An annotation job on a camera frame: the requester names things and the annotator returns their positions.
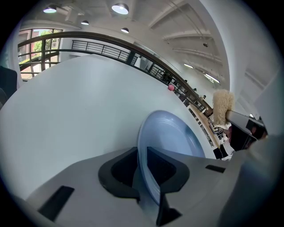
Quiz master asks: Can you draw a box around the beige sponge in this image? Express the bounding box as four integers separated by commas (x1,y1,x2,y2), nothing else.
212,89,236,126

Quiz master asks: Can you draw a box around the wooden table with white legs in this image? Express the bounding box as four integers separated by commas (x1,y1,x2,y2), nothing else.
187,104,221,149

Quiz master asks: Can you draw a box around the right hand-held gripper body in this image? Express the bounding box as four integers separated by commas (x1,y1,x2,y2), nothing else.
231,116,268,152

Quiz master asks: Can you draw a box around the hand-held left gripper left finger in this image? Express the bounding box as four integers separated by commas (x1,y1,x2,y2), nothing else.
26,146,158,227

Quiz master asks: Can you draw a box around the person's right hand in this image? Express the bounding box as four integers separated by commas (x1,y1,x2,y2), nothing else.
252,126,267,139

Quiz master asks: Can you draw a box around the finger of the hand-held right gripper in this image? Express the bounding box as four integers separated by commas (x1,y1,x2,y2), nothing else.
225,110,249,129

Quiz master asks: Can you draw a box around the large window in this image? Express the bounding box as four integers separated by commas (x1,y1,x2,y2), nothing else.
17,28,64,81

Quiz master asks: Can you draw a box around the black railing with wooden handrail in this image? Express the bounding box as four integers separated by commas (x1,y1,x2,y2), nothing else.
17,31,213,112

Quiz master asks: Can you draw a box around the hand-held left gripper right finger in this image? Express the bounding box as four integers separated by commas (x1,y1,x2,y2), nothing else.
146,145,230,227

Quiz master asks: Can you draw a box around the big blue plate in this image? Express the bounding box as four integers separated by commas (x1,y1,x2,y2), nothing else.
133,110,206,206

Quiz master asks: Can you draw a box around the plain black railing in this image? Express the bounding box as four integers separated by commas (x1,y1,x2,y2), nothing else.
71,39,132,62

